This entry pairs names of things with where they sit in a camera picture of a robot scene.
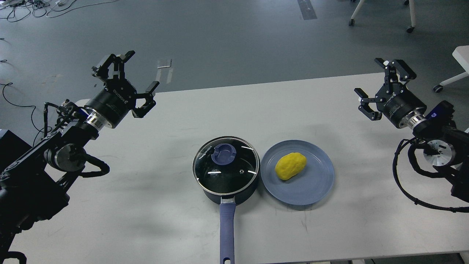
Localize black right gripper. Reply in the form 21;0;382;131
354;58;427;129

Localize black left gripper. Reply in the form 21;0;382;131
85;50;160;128

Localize yellow potato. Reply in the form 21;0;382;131
275;152;307;180

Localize glass pot lid blue knob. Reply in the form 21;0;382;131
192;136;260;196

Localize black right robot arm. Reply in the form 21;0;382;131
354;58;469;213

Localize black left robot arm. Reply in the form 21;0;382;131
1;50;159;264

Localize white chair legs with casters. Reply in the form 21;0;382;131
348;0;418;34

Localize blue plate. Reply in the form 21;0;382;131
260;140;335;206

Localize dark blue saucepan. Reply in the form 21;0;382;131
192;136;260;264

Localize black box at left edge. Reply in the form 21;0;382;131
0;129;32;172

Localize tangled cables and power strip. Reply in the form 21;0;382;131
0;0;118;23

